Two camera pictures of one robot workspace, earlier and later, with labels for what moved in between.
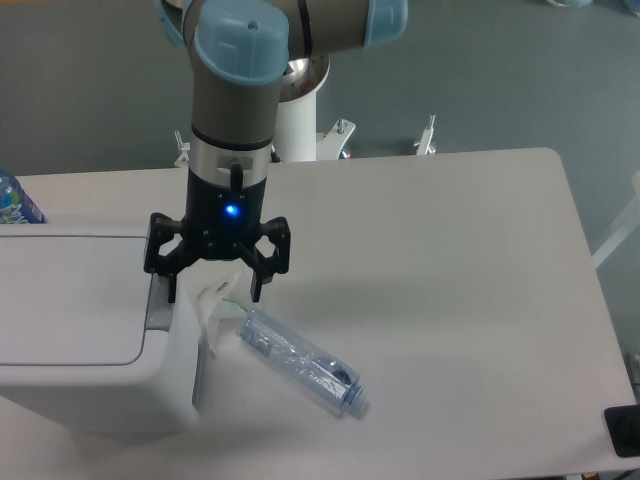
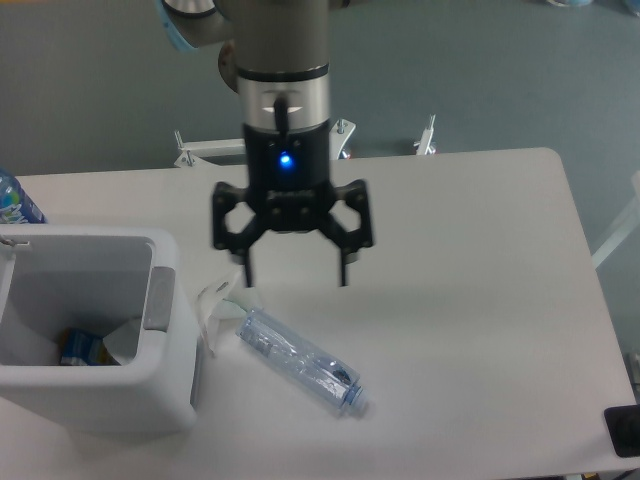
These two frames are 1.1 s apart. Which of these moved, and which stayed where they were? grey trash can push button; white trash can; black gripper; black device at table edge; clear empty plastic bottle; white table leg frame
Moved: white trash can; black gripper
Stayed: clear empty plastic bottle; white table leg frame; grey trash can push button; black device at table edge
